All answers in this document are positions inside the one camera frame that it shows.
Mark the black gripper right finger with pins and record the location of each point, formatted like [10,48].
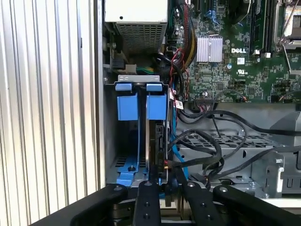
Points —
[200,207]

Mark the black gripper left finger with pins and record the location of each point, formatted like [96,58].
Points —
[147,207]

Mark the hard disk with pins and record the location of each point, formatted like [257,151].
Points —
[160,141]

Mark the empty blue disk carrier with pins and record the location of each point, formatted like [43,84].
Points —
[127,106]

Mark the metal disk bay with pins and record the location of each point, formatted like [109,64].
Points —
[138,78]

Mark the grey metal drive cage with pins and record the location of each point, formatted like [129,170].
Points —
[265,141]

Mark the black PC case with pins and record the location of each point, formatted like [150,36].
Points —
[100,94]

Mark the green motherboard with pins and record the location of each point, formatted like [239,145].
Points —
[258,77]

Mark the finned metal chipset heatsink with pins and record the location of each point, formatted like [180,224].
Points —
[209,49]

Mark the blue board connector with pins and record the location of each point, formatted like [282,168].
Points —
[211,16]

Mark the silver power supply unit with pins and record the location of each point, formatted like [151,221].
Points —
[134,11]

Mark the CPU socket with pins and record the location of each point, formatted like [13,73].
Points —
[295,23]

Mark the thin metal locking lever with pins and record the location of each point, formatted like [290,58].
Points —
[288,20]

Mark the socket cover metal frame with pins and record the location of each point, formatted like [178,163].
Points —
[287,58]

